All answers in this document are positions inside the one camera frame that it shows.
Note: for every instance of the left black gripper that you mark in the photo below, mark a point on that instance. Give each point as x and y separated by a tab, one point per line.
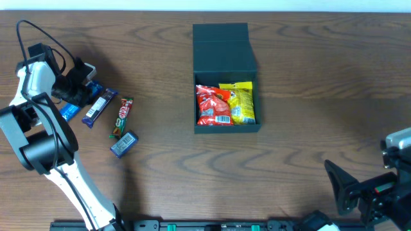
83	99

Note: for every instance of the red snack packet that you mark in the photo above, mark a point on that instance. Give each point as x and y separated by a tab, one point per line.
213	106

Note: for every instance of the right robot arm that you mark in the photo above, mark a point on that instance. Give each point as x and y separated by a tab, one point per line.
384	197

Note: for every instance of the small blue candy box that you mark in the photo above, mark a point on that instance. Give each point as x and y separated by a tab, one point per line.
125	143

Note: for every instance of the dark blue chocolate bar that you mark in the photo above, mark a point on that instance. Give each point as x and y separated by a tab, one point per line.
98	107

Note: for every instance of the yellow snack packet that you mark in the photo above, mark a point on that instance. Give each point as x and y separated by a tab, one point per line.
240	102

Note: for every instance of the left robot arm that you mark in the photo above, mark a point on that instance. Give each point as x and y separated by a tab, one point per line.
42	139

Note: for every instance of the blue biscuit bar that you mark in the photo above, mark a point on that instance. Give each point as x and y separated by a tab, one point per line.
68	111

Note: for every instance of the red green KitKat Milo bar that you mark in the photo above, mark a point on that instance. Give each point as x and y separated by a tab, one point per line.
126	106

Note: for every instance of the black gift box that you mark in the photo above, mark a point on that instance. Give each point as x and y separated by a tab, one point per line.
222	53

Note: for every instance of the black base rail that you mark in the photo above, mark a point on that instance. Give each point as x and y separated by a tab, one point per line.
313	221

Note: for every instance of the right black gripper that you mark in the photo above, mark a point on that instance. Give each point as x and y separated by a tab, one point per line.
353	195

